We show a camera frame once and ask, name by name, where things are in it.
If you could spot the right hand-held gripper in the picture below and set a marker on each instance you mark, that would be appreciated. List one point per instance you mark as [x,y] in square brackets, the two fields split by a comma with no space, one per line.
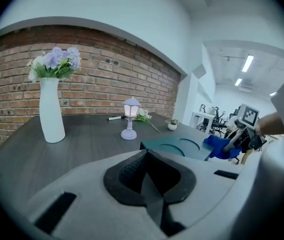
[248,116]

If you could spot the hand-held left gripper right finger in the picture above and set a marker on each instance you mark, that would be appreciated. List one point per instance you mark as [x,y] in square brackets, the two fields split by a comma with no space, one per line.
[174,181]

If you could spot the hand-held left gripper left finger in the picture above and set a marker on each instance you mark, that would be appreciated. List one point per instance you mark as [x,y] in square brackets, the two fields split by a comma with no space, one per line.
[129,176]

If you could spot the blue cloth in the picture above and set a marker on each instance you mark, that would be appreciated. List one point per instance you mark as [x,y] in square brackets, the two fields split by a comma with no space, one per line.
[218,146]

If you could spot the teal rectangular box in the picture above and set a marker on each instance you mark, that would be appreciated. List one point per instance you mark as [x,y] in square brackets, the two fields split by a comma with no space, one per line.
[171,147]

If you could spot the person's right forearm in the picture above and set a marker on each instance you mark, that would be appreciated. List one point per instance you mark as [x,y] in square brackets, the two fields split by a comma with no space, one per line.
[272,125]

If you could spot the black office chair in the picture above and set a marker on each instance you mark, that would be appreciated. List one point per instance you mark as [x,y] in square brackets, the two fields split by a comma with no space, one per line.
[203,107]
[219,124]

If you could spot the white desk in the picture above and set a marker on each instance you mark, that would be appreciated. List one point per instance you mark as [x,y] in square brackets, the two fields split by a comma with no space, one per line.
[202,116]

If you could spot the small potted plant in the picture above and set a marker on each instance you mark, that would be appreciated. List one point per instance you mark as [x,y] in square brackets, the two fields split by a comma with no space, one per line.
[172,125]

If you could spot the purple lantern lamp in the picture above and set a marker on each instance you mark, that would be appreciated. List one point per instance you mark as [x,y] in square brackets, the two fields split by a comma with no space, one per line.
[129,119]

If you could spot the black and white marker pen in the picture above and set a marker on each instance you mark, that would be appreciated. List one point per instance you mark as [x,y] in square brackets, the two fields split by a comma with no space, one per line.
[115,118]

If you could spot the ceiling light panel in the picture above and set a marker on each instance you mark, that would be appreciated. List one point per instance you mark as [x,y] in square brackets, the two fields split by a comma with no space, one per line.
[238,82]
[273,93]
[247,63]

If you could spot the white vase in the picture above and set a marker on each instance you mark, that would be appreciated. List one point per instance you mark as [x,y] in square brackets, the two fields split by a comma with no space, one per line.
[51,114]

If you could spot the purple and white flower bouquet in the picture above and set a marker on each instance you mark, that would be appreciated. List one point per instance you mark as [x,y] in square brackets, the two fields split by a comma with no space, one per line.
[56,61]

